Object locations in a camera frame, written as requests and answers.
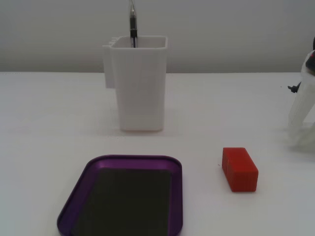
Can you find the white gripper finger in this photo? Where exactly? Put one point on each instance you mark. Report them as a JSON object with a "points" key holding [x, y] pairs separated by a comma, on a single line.
{"points": [[299, 105], [304, 140]]}

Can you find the red rectangular block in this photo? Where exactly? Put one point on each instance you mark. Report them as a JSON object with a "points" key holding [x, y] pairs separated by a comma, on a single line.
{"points": [[240, 169]]}

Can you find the white plastic pen holder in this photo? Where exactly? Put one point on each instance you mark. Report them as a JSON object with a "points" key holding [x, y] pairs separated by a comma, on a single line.
{"points": [[140, 88]]}

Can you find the black ballpoint pen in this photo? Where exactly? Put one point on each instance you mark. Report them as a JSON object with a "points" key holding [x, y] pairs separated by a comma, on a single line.
{"points": [[133, 24]]}

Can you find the black tray liner mat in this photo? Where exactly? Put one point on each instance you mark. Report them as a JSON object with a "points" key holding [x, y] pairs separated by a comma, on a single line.
{"points": [[123, 204]]}

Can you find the purple metal tray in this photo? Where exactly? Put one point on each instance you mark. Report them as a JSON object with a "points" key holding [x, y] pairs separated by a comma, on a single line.
{"points": [[73, 204]]}

